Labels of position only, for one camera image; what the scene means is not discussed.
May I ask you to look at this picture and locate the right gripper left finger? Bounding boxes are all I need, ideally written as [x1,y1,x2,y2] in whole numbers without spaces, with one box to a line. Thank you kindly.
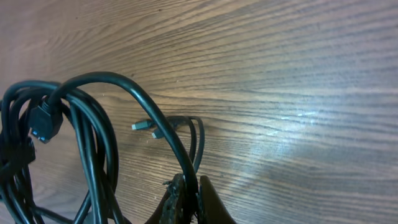
[146,174,187,224]

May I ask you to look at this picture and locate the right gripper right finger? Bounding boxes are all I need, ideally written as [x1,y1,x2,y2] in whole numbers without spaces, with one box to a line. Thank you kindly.
[198,175,236,224]

